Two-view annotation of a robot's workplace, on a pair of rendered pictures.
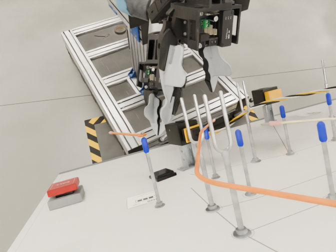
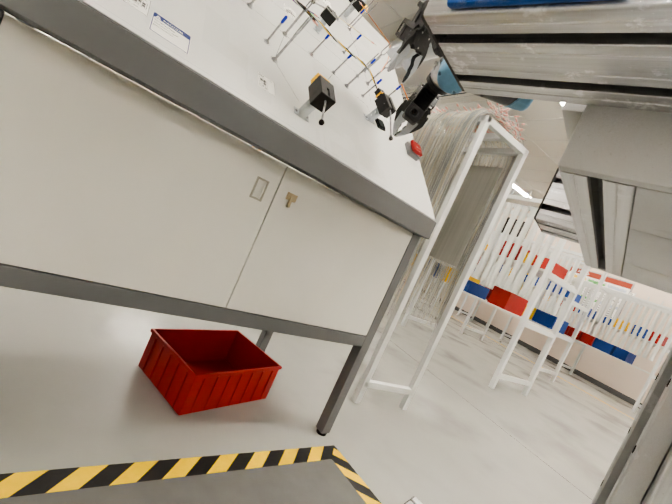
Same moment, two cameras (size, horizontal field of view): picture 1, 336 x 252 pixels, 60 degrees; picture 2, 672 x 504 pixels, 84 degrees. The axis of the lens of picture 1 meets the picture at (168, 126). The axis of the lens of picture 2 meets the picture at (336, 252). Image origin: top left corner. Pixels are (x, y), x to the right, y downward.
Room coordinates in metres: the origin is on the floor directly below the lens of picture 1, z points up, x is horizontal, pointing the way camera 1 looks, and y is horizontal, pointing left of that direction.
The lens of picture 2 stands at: (1.47, -0.45, 0.70)
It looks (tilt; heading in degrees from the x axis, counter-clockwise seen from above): 3 degrees down; 157
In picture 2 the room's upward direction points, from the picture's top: 24 degrees clockwise
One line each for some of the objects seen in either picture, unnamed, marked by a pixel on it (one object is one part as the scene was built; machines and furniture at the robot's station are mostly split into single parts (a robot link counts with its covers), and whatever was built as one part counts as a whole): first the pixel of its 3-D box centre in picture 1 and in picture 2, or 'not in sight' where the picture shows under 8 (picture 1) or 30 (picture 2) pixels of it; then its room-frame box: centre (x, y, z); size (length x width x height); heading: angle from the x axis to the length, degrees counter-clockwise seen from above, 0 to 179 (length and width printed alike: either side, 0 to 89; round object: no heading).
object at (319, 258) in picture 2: not in sight; (332, 264); (0.44, -0.01, 0.60); 0.55 x 0.03 x 0.39; 108
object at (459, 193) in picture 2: not in sight; (372, 231); (-0.64, 0.60, 0.78); 1.39 x 0.45 x 1.56; 9
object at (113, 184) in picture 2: not in sight; (141, 196); (0.61, -0.54, 0.60); 0.55 x 0.02 x 0.39; 108
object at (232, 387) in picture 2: not in sight; (213, 365); (0.18, -0.17, 0.07); 0.39 x 0.29 x 0.14; 123
